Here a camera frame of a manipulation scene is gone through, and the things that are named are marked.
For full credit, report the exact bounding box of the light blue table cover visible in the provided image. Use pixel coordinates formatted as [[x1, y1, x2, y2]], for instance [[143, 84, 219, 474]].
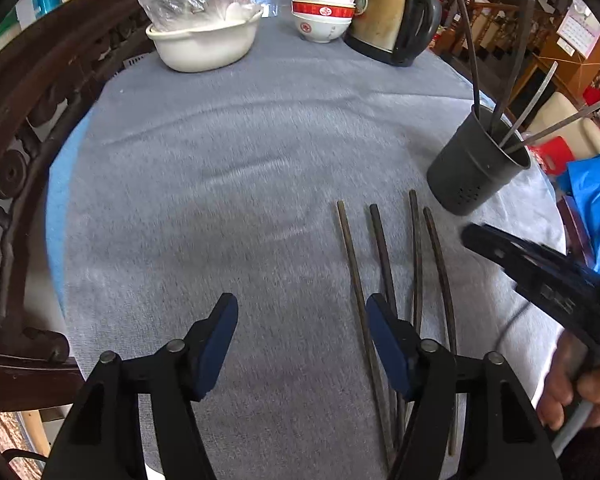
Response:
[[45, 105, 93, 311]]

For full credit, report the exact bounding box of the blue plastic bag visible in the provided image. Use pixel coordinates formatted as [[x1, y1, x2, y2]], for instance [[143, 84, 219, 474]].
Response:
[[565, 155, 600, 276]]

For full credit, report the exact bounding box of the white bowl red emblem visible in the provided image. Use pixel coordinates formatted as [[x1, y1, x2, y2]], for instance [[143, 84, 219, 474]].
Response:
[[294, 12, 353, 44]]

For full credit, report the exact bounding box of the dark grey chopstick holder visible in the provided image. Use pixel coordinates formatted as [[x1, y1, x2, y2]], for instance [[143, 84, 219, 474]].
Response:
[[426, 104, 532, 217]]

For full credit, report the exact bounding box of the cream armchair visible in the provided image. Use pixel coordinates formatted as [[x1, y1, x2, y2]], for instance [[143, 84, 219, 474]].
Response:
[[525, 91, 600, 158]]

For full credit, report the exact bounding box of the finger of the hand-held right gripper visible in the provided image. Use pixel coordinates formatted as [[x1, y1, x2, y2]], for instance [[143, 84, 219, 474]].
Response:
[[461, 223, 532, 286]]

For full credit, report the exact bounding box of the black cable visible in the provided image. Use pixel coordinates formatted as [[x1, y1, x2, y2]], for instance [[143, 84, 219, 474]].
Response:
[[495, 302, 533, 356]]

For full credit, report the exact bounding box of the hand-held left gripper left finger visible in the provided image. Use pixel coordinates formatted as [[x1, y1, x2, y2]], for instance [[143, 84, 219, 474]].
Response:
[[40, 292, 239, 480]]

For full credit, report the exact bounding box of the red plastic child chair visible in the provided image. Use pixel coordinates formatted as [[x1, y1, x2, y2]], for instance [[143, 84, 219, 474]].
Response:
[[530, 137, 576, 176]]

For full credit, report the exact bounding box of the red banded white bowl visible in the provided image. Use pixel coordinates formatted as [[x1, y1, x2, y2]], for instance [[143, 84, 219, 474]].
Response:
[[291, 1, 356, 19]]

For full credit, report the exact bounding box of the wall calendar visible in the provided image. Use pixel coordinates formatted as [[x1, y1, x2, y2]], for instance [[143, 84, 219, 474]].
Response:
[[555, 0, 600, 58]]

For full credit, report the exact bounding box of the wooden staircase railing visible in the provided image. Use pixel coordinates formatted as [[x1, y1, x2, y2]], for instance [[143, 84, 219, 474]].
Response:
[[430, 0, 571, 91]]

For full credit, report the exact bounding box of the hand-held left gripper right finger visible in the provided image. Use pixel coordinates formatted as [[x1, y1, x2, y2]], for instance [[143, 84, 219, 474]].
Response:
[[365, 292, 563, 480]]

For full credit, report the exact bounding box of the dark wooden stool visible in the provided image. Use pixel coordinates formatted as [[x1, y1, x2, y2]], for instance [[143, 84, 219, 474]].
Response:
[[557, 195, 600, 271]]

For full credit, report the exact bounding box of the golden electric kettle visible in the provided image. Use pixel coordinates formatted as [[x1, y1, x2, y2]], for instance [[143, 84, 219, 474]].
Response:
[[343, 0, 443, 67]]

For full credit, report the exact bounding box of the dark carved wooden sideboard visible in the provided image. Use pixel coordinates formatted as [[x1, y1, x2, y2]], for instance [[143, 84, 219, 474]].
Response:
[[0, 0, 156, 413]]

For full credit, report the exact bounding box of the white plastic basin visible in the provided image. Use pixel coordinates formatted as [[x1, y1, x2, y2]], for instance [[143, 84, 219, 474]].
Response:
[[146, 7, 263, 73]]

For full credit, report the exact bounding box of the grey tablecloth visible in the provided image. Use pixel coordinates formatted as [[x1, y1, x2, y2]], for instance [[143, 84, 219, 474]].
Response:
[[62, 12, 568, 480]]

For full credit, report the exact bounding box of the person's right hand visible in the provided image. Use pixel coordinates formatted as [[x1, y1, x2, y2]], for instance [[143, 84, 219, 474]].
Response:
[[537, 332, 600, 431]]

